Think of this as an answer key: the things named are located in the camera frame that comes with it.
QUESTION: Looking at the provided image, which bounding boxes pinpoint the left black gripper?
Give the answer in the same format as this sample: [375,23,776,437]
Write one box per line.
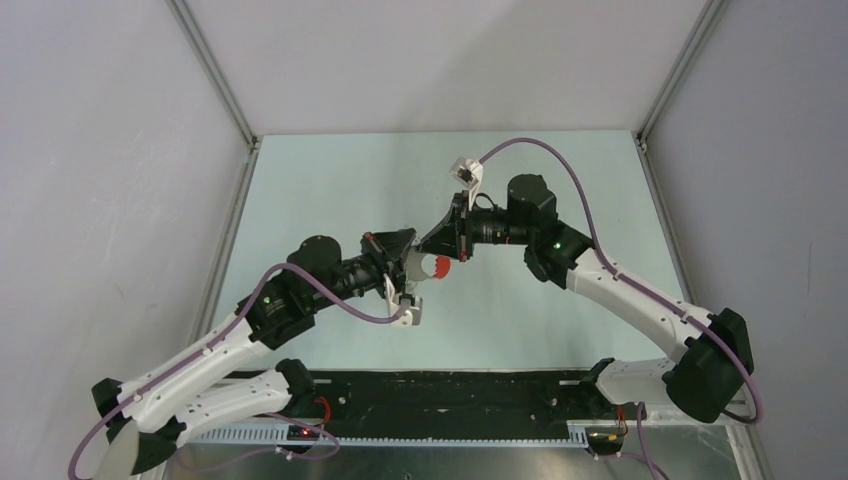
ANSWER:
[309,230,417,312]

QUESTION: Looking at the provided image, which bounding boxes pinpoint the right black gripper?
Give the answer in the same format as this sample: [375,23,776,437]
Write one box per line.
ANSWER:
[415,190,533,262]

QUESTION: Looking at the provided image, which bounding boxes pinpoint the red handled metal key holder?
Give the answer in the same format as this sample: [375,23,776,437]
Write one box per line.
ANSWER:
[404,251,452,291]

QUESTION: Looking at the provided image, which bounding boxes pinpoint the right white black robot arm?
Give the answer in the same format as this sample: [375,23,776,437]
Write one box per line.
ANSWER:
[416,174,754,423]

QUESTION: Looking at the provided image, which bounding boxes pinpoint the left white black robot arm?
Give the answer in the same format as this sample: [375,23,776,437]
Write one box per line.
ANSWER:
[92,228,420,479]

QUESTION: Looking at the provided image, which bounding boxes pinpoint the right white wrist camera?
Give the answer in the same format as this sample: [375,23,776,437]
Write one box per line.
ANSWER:
[450,157,484,210]

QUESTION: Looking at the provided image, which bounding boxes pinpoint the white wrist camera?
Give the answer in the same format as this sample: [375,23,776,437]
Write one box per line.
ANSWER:
[384,275,423,327]
[450,157,484,210]

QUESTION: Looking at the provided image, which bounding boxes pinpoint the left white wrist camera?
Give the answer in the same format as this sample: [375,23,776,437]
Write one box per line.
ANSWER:
[384,275,423,327]

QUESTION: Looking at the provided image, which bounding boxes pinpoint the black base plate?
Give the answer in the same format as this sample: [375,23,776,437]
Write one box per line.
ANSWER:
[280,367,647,439]

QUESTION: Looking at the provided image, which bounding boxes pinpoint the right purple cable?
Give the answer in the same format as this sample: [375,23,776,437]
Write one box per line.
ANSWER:
[478,137,764,425]

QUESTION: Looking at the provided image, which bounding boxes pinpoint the purple cable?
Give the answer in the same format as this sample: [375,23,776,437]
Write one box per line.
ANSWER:
[67,262,409,480]
[478,137,764,425]

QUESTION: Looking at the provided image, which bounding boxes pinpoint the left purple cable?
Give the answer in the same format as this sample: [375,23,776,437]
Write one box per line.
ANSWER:
[67,262,409,480]

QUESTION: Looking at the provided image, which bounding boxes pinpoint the slotted cable duct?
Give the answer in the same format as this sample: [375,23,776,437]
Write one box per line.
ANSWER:
[191,423,588,448]

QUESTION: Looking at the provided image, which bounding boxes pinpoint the left aluminium frame post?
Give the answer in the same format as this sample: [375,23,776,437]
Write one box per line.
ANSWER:
[166,0,258,152]

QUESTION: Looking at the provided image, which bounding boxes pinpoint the aluminium frame post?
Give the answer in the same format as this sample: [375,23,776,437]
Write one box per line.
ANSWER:
[166,0,258,152]
[634,0,730,153]

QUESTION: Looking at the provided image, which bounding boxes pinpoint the right aluminium frame post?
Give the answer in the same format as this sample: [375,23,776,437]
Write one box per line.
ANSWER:
[634,0,730,153]

